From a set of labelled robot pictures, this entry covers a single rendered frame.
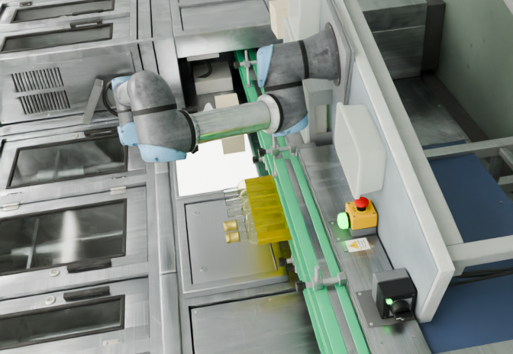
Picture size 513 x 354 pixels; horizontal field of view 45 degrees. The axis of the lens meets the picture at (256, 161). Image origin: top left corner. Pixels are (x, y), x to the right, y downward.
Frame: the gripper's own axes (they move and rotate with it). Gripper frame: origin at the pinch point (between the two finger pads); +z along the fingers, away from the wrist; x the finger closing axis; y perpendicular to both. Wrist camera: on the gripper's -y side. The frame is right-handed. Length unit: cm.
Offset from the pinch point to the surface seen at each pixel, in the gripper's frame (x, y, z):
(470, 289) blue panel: -13, -78, 52
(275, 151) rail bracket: 2.9, -12.2, 14.8
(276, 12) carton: 0, 55, 28
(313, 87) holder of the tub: -12.6, -0.4, 29.6
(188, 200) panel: 33.4, -5.0, -17.0
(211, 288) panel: 21, -48, -12
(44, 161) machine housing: 51, 39, -77
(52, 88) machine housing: 37, 68, -71
